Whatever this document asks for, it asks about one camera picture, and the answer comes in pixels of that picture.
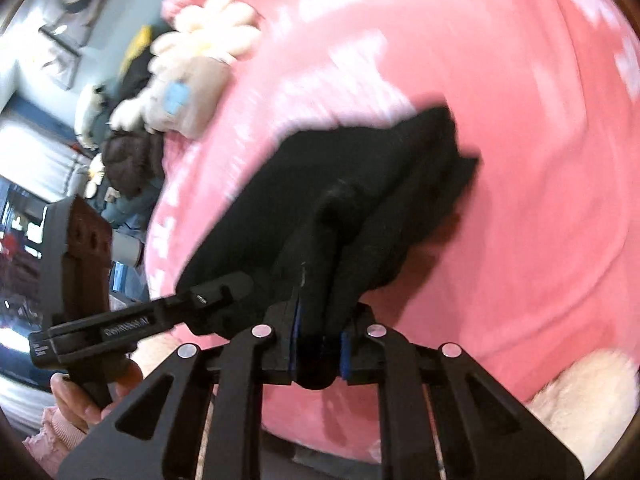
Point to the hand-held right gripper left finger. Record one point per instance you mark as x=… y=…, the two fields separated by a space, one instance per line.
x=280 y=360

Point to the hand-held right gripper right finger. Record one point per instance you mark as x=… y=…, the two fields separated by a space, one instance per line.
x=357 y=360

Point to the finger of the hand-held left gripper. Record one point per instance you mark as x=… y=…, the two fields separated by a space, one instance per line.
x=220 y=305

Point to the black long-sleeved sweater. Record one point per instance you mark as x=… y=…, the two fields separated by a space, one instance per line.
x=325 y=200

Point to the person's left forearm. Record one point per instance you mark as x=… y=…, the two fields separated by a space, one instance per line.
x=50 y=440

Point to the person's left hand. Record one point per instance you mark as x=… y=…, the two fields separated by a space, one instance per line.
x=80 y=410

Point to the blue sofa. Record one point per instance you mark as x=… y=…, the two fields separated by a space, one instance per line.
x=130 y=210

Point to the small white flower plush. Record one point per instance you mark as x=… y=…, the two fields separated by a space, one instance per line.
x=95 y=175

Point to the brown puffer jacket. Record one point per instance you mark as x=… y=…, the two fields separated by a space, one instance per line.
x=132 y=160

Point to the grey bear face pillow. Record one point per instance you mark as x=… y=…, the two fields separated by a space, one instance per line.
x=200 y=100

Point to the pink bow-print blanket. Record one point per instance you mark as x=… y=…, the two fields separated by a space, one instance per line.
x=500 y=210

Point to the cream petal plush pillow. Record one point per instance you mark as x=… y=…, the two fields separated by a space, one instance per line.
x=127 y=115

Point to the white plush toy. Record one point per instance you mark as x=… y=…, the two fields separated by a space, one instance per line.
x=90 y=110

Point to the cream fluffy plush seat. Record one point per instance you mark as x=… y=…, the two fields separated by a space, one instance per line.
x=590 y=400

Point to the black and yellow cushion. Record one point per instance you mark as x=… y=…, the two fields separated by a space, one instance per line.
x=137 y=60

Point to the white flower plush pillow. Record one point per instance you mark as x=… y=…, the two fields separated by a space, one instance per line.
x=215 y=35

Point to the small framed wall picture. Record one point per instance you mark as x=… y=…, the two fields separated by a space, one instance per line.
x=62 y=55

